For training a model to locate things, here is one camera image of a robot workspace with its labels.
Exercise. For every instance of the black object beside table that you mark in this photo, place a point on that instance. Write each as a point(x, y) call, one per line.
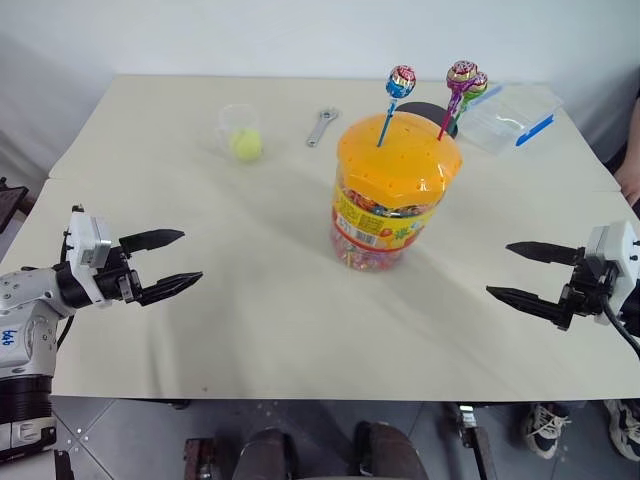
point(11, 202)

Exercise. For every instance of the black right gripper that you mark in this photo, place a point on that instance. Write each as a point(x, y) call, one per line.
point(587, 290)

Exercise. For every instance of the silver adjustable wrench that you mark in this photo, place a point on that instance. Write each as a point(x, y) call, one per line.
point(320, 127)

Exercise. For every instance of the blue wrapped lollipop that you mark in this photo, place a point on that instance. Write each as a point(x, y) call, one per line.
point(401, 82)

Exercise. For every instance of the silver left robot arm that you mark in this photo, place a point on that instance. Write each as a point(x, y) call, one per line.
point(25, 300)

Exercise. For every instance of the dark rounded shape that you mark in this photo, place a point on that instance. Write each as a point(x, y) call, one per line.
point(265, 455)
point(390, 450)

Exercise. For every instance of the candy jar with orange lid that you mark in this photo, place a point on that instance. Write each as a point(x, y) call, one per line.
point(400, 165)

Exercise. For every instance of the rusty brown block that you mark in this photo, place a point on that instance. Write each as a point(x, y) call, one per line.
point(197, 460)

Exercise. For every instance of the yellow tennis ball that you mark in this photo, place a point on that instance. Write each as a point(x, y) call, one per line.
point(246, 145)

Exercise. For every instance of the pink purple wrapped lollipop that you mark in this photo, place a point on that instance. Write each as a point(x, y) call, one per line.
point(461, 74)

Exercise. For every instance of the clear box with blue clips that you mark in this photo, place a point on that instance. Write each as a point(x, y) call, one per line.
point(505, 117)

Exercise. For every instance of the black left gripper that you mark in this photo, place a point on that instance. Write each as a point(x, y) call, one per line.
point(117, 280)

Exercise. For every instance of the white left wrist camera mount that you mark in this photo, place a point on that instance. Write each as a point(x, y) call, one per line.
point(87, 237)

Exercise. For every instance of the black round disc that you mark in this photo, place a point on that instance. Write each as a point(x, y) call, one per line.
point(425, 110)

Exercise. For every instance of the bystander in dark clothing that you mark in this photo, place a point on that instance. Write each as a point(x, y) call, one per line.
point(631, 180)

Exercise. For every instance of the green stick lollipop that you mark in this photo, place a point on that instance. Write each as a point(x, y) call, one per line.
point(480, 84)

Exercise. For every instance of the black metal table frame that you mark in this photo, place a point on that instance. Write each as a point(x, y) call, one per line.
point(475, 440)

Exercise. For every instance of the clear plastic beaker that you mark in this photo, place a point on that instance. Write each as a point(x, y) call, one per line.
point(235, 117)

